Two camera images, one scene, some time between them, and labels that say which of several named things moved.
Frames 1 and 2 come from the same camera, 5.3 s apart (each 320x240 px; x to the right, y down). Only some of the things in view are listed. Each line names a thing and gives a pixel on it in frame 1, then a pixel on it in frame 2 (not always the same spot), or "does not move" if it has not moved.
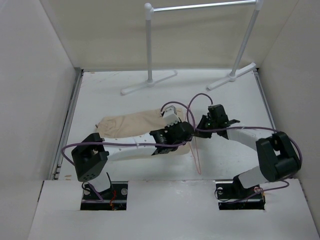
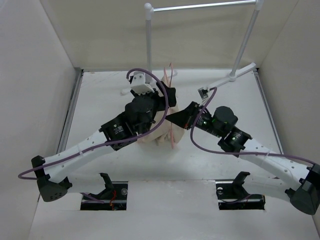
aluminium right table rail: x=257 y=73 does not move
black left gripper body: x=171 y=127 -> x=158 y=102
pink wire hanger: x=193 y=156 -> x=170 y=80
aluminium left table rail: x=57 y=168 does not move
